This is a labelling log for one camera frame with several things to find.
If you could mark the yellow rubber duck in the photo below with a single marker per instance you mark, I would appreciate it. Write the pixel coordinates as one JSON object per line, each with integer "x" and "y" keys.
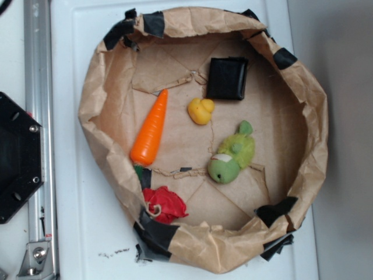
{"x": 200, "y": 110}

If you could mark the orange plastic carrot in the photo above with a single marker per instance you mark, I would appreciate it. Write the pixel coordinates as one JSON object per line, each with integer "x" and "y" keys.
{"x": 147, "y": 143}

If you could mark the green plush turtle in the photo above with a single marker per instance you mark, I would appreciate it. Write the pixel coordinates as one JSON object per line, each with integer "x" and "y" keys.
{"x": 234, "y": 154}

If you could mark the red crumpled cloth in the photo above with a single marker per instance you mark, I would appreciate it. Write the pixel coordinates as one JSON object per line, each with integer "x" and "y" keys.
{"x": 163, "y": 205}

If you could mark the black square block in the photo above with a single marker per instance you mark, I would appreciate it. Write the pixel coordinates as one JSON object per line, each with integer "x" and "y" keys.
{"x": 227, "y": 78}

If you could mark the brown paper bag basket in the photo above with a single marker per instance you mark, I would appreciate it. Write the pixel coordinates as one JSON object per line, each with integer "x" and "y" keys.
{"x": 228, "y": 224}

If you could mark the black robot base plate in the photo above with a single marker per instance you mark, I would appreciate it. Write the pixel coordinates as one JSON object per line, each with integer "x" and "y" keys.
{"x": 21, "y": 162}

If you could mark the aluminium extrusion rail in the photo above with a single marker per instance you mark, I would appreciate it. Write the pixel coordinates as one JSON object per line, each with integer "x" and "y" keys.
{"x": 42, "y": 205}

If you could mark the metal corner bracket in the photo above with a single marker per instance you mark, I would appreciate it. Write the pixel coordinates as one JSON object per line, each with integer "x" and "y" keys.
{"x": 37, "y": 262}

